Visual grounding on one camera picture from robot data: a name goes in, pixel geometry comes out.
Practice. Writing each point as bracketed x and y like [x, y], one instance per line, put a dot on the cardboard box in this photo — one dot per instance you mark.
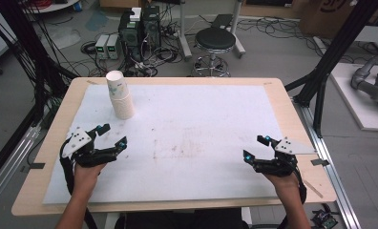
[331, 16]

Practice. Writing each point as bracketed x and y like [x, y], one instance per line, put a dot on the black tape piece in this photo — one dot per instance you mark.
[320, 162]
[37, 165]

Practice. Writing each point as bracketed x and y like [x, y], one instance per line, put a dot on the black round stool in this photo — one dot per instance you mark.
[215, 39]

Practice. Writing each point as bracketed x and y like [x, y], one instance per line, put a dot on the thin wooden stick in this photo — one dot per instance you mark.
[313, 188]

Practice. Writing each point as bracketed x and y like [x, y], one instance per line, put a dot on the white foam mat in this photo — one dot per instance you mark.
[184, 127]

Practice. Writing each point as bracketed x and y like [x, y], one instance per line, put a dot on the black computer tower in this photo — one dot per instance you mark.
[151, 28]
[130, 36]

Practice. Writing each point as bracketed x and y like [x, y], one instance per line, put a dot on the green circuit board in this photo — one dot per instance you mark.
[324, 220]

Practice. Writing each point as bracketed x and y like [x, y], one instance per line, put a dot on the printed white paper cup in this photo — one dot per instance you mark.
[117, 84]

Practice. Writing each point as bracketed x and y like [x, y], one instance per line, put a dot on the black metal frame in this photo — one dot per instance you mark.
[28, 57]
[331, 60]

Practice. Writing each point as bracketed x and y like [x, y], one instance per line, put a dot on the person's dark clothing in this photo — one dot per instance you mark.
[184, 220]

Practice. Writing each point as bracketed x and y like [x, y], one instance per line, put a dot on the white stand leg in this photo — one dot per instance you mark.
[184, 35]
[238, 30]

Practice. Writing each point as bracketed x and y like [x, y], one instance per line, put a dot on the person's right hand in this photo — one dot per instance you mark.
[285, 186]

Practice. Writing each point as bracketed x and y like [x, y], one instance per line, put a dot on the person's left hand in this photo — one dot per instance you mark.
[86, 178]

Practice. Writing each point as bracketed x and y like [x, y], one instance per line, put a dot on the white box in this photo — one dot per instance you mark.
[135, 14]

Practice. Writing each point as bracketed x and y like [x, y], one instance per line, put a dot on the aluminium rail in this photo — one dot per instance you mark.
[328, 165]
[12, 160]

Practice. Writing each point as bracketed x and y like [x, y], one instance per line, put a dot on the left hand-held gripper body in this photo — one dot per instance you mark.
[82, 152]

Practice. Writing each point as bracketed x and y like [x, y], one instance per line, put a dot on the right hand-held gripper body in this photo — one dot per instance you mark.
[282, 163]

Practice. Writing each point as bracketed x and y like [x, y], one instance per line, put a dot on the grey bench power supply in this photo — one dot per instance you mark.
[101, 46]
[113, 46]

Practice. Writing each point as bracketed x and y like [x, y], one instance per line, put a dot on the blue tape roll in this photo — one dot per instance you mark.
[78, 6]

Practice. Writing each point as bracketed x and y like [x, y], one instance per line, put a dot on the white platform board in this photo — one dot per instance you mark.
[357, 101]

